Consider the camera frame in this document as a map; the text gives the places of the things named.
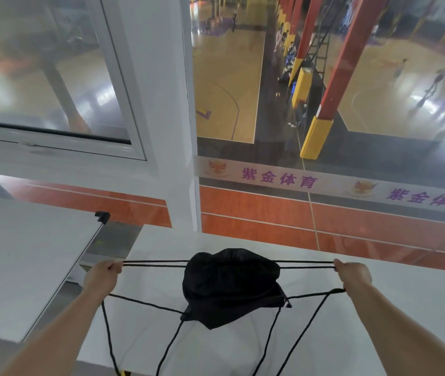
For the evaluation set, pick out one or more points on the black table corner cap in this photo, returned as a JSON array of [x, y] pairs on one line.
[[103, 217]]

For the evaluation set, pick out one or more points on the large yellow pillar pad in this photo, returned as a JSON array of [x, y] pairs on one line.
[[316, 137]]

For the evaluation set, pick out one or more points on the white window frame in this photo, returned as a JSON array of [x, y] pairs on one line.
[[117, 74]]

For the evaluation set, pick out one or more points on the thick red steel pillar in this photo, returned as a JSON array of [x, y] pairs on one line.
[[349, 54]]

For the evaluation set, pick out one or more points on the black ladder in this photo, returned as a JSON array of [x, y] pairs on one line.
[[320, 46]]

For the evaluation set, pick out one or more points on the white banner strip purple print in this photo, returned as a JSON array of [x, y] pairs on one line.
[[324, 183]]

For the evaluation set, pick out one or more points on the small yellow pillar pad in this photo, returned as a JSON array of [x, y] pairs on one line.
[[301, 86]]

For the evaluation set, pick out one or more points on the thin red steel pillar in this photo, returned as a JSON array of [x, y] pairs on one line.
[[310, 27]]

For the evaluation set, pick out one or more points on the person's left forearm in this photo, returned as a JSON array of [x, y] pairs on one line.
[[56, 336]]

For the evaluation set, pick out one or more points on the person's left hand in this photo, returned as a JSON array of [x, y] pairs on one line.
[[99, 278]]

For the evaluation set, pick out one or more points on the person's right hand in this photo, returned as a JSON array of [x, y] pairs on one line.
[[355, 276]]

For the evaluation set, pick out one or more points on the person's left fingers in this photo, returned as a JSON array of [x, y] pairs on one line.
[[115, 266]]

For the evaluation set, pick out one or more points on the person's right forearm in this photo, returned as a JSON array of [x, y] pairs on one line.
[[398, 332]]

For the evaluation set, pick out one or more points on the person's right fingers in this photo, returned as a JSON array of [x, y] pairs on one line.
[[340, 266]]

